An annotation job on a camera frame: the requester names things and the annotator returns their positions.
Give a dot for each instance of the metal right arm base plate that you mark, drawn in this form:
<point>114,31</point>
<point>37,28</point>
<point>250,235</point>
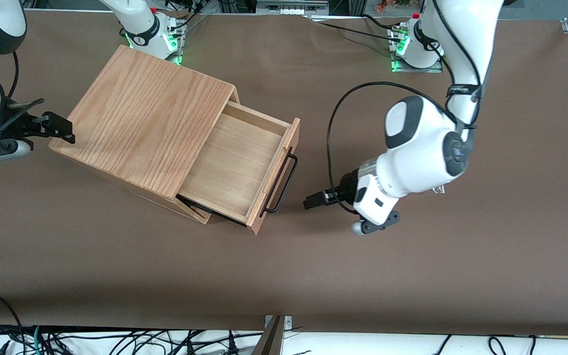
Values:
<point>179,49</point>

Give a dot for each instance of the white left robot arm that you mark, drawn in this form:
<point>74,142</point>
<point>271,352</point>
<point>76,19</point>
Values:
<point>422,158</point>

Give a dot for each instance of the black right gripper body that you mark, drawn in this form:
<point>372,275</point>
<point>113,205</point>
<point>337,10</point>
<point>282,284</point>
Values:
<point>12,124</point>

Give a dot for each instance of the brown table cover sheet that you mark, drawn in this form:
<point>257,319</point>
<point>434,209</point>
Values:
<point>313,276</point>

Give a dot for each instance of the light wooden drawer cabinet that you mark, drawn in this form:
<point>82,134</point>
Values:
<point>141,123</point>

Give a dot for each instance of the metal clamp bracket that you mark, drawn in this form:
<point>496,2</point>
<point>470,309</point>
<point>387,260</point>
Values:
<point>271,337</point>

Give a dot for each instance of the light wooden drawer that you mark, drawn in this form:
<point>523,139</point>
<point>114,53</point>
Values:
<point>234,167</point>

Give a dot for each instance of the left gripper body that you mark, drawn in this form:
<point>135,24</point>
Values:
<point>347,189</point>

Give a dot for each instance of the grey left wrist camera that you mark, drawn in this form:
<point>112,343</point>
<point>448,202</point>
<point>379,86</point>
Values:
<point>363,228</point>

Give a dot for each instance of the bread roll in clear wrapper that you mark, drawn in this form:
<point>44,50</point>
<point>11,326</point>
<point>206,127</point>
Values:
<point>439,190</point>

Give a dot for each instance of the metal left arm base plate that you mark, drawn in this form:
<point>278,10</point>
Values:
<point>417,70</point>

